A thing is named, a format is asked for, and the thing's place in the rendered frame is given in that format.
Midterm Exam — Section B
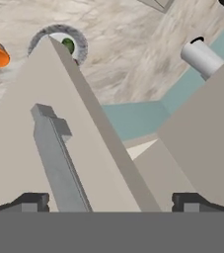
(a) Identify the white cylinder roll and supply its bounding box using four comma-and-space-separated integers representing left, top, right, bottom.
180, 36, 224, 82

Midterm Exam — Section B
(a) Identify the beige cabinet door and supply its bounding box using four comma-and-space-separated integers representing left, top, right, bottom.
0, 35, 163, 213

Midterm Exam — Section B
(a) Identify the grey cabinet door handle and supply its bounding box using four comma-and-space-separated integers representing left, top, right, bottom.
30, 103, 94, 213

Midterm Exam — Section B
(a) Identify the beige cabinet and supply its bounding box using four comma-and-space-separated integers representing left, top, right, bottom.
122, 61, 224, 212

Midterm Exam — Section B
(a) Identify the green avocado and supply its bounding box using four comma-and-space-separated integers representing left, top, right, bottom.
60, 37, 76, 55

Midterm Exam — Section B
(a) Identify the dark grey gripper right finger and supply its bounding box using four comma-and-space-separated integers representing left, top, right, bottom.
171, 192, 224, 213

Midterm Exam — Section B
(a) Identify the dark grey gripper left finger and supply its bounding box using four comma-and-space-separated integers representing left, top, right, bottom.
0, 192, 50, 213

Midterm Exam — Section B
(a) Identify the grey rimmed white plate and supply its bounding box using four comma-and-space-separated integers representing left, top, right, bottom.
27, 23, 89, 67

